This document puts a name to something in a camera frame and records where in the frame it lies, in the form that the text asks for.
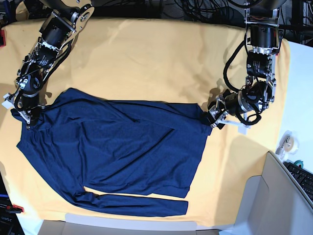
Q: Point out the green tape roll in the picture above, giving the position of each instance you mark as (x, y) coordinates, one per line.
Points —
(299, 163)

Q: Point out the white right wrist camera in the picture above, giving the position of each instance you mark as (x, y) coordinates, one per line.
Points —
(8, 102)

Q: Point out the navy blue long-sleeve shirt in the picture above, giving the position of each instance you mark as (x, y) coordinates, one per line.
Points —
(135, 158)

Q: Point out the black keyboard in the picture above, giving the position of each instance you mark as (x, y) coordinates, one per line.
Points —
(302, 177)

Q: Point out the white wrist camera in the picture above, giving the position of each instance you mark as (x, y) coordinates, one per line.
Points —
(243, 129)
(8, 102)

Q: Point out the red clamp top left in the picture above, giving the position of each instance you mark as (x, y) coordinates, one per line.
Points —
(2, 38)

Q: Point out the red clamp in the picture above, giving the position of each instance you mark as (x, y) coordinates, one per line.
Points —
(2, 38)
(14, 209)

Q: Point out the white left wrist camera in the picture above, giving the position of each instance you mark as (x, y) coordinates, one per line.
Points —
(243, 129)

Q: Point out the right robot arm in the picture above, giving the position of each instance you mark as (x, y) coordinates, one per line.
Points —
(51, 49)

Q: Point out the clear tape dispenser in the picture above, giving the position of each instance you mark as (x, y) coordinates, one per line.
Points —
(289, 144)

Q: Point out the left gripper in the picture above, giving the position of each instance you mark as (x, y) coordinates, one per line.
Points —
(221, 108)

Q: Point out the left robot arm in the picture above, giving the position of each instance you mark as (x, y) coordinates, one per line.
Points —
(262, 43)

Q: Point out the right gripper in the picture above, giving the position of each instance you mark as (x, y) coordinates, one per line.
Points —
(29, 108)

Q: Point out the red clamp bottom left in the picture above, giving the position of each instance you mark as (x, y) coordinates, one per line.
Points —
(14, 209)

